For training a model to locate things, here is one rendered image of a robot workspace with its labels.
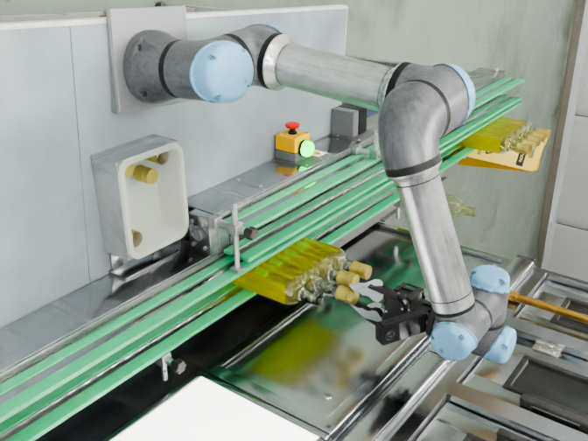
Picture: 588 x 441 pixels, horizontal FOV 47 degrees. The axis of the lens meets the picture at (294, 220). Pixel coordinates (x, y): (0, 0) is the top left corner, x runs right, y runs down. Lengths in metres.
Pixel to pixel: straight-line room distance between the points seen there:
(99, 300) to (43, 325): 0.12
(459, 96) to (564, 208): 6.56
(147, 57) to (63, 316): 0.54
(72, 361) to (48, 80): 0.52
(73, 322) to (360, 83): 0.72
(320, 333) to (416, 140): 0.66
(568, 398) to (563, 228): 6.27
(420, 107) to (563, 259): 6.89
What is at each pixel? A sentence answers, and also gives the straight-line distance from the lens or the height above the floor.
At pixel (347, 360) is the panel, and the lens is 1.54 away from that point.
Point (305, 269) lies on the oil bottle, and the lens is 1.57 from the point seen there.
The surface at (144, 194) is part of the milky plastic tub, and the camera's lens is 1.53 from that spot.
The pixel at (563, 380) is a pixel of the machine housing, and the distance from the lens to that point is 1.66.
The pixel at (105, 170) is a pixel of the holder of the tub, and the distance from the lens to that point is 1.42.
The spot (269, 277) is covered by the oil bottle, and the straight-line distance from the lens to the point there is 1.53.
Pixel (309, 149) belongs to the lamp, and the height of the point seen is 0.85.
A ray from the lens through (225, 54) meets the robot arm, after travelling 1.31.
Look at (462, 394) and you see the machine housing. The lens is 1.52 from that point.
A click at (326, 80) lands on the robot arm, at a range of 1.31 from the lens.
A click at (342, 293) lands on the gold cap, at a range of 1.51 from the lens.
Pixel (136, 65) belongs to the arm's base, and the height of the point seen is 0.80.
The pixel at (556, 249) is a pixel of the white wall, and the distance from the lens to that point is 7.94.
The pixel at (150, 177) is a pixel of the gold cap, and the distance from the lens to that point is 1.47.
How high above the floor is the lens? 1.86
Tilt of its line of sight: 33 degrees down
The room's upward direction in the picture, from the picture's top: 107 degrees clockwise
